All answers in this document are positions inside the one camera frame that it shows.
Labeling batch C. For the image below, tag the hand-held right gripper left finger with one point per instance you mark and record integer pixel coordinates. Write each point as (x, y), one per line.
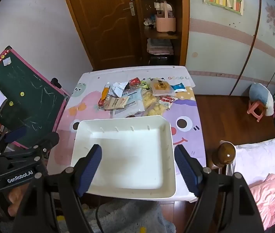
(90, 170)

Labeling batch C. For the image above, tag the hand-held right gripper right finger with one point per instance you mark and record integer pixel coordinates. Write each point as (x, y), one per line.
(187, 170)

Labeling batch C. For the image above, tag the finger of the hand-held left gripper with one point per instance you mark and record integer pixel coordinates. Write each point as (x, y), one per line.
(47, 142)
(16, 132)

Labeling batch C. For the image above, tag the white plastic bin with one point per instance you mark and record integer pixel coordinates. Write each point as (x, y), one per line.
(127, 150)

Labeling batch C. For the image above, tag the red white cookie packet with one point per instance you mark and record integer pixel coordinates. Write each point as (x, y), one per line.
(167, 101)

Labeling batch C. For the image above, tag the beige snack packet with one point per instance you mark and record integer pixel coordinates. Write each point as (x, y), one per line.
(117, 103)

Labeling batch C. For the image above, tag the long orange snack packet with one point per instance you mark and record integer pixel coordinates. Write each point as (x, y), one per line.
(104, 92)

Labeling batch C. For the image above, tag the blue white snack packet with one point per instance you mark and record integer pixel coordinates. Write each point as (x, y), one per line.
(178, 87)

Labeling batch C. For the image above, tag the clear bread packet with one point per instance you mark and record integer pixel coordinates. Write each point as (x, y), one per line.
(161, 87)

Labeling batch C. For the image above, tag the yellow green snack packet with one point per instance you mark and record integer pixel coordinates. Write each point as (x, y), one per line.
(145, 84)

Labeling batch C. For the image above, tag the red snack packet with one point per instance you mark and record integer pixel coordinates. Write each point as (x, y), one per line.
(134, 82)

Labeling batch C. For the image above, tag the person's left hand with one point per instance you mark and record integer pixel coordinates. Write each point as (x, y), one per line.
(16, 199)

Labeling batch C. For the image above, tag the round wooden bedpost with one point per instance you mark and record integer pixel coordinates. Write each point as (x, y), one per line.
(226, 154)

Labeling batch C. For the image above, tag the black clamp knob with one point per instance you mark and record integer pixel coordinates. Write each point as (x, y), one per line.
(55, 82)

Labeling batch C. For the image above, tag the cartoon printed tablecloth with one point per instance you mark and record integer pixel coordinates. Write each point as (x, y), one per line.
(188, 97)

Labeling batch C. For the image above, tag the white pillow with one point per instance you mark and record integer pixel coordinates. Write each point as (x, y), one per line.
(261, 157)

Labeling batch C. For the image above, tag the pink blanket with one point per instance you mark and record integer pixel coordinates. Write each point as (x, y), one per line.
(273, 199)

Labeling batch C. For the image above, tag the pink plastic stool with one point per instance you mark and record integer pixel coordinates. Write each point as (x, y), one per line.
(252, 106)

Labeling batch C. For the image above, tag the pink stool with cushion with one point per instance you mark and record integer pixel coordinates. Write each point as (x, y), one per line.
(258, 92)

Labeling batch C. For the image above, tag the brown wooden door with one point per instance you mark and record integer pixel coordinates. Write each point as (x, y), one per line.
(103, 29)

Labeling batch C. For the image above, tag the stack of folded towels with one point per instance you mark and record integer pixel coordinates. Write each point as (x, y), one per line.
(159, 46)

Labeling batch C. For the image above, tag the floral wardrobe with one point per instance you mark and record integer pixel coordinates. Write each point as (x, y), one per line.
(224, 48)

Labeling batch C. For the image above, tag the wooden shelf unit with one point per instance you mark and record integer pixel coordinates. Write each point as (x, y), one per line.
(183, 29)

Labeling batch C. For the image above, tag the pink storage basket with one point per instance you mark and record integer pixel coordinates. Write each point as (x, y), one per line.
(165, 24)

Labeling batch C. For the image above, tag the green chalkboard pink frame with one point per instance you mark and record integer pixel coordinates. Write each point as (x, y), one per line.
(26, 89)

